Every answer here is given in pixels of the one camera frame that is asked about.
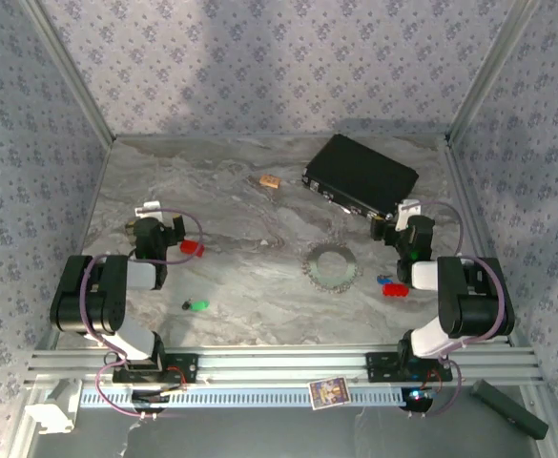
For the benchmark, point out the aluminium side rail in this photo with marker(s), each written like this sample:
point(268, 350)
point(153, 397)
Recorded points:
point(479, 229)
point(76, 257)

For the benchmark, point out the blue key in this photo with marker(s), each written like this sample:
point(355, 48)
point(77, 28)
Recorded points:
point(382, 278)

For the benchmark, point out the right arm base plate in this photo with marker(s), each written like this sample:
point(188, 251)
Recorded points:
point(378, 367)

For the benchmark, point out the small wooden tag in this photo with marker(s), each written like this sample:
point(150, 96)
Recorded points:
point(269, 181)

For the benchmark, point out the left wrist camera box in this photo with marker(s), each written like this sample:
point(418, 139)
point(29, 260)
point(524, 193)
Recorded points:
point(148, 208)

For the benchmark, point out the printed card on rail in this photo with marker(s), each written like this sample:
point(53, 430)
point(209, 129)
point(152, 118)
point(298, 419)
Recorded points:
point(329, 392)

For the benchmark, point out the white plastic bracket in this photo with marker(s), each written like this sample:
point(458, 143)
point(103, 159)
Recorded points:
point(52, 410)

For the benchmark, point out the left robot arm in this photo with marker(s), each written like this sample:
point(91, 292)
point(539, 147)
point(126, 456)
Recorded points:
point(111, 296)

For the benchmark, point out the black bar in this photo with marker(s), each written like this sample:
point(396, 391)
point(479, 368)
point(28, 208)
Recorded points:
point(510, 409)

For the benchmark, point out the green key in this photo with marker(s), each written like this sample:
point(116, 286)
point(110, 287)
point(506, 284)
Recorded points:
point(201, 305)

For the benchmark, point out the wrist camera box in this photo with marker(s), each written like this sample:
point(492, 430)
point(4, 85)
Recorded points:
point(408, 210)
point(148, 208)

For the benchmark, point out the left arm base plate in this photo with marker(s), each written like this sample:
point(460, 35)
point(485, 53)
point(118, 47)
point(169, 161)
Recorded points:
point(188, 369)

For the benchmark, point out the small controller board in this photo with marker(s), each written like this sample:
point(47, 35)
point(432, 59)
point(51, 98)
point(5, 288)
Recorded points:
point(419, 398)
point(150, 397)

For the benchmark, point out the aluminium frame post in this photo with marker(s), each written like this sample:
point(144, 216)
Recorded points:
point(71, 76)
point(493, 71)

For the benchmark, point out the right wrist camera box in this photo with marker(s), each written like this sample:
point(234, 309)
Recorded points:
point(408, 210)

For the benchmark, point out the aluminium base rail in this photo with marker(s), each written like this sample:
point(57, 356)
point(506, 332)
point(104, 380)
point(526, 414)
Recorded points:
point(278, 362)

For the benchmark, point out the black hard case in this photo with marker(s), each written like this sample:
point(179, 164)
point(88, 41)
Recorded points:
point(362, 174)

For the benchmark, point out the red toy brick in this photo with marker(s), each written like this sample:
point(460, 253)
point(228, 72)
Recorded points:
point(395, 290)
point(192, 248)

